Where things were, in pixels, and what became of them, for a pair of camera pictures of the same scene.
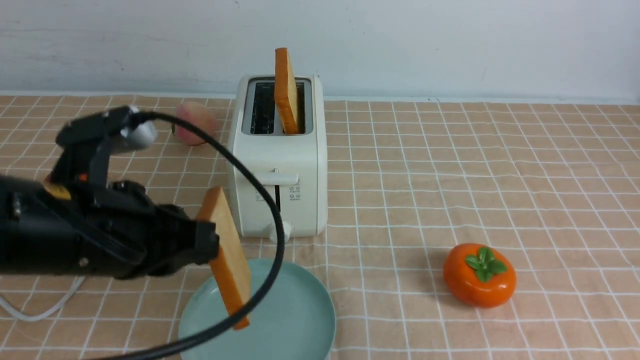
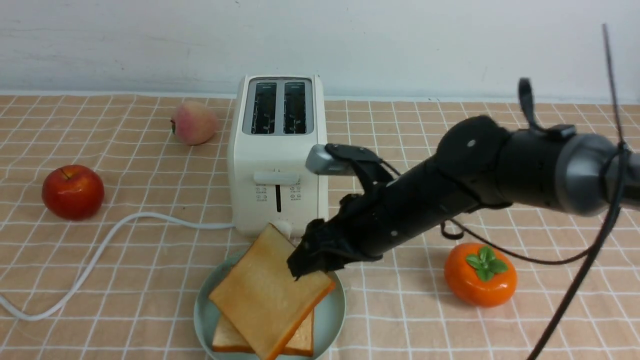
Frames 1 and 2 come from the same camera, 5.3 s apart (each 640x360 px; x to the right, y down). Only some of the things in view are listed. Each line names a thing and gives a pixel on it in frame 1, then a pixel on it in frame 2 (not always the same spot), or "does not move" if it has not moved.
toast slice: (229, 263) → (227, 339)
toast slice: (286, 90) → (259, 297)
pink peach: (198, 116) does not move
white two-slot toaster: (294, 166) does not move
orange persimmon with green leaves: (479, 275) does not move
